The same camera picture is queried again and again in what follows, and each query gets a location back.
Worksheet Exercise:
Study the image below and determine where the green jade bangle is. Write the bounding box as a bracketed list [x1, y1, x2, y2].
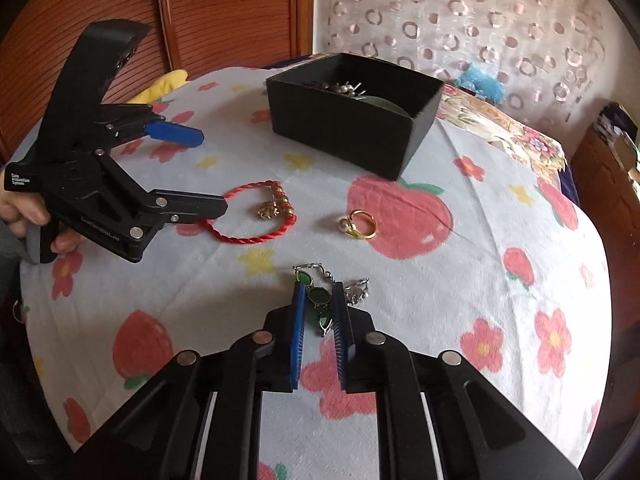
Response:
[360, 95, 413, 117]

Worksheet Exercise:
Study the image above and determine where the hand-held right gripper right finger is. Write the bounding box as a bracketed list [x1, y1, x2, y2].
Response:
[331, 281, 583, 480]

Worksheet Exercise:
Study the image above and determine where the dark blue mattress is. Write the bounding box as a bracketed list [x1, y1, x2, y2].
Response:
[557, 160, 583, 206]

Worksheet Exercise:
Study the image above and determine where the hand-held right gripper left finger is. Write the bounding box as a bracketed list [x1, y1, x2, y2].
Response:
[75, 280, 307, 480]

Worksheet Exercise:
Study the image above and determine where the yellow plush toy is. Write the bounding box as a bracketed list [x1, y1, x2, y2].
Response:
[131, 69, 190, 106]

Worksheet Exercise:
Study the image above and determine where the black cardboard box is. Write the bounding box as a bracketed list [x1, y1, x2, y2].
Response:
[266, 52, 445, 182]

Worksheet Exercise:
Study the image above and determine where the stack of dark books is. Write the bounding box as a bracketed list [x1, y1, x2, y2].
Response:
[595, 102, 640, 181]

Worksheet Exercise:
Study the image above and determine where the floral bedspread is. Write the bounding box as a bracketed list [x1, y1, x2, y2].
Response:
[435, 82, 568, 186]

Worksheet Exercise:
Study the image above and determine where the white pearl necklace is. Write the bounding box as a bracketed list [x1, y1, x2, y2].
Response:
[305, 79, 368, 98]

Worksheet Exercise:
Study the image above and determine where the red rope bracelet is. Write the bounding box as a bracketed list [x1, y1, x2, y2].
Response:
[197, 180, 297, 246]

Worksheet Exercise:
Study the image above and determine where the person's left hand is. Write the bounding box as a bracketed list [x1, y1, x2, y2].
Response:
[0, 192, 82, 257]

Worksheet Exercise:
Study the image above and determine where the silver earring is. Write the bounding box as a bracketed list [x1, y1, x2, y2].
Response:
[344, 277, 371, 306]

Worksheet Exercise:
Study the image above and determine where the blue plastic bag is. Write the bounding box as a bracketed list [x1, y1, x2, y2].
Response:
[457, 61, 503, 103]

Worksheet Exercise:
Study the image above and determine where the wooden cabinet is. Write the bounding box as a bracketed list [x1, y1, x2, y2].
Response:
[570, 125, 640, 321]

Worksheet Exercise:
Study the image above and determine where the circle-patterned sheer curtain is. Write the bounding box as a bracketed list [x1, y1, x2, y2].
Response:
[312, 0, 621, 126]

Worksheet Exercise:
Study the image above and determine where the green gem bracelet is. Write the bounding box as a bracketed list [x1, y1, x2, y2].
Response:
[292, 262, 336, 338]

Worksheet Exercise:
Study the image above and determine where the gold pearl ring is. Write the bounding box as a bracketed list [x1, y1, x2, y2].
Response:
[337, 209, 377, 241]

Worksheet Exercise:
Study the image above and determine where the wooden wardrobe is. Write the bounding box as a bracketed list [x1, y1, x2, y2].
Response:
[0, 0, 316, 161]

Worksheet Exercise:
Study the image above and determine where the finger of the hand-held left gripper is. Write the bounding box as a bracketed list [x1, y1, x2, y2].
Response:
[100, 102, 205, 149]
[99, 150, 229, 229]

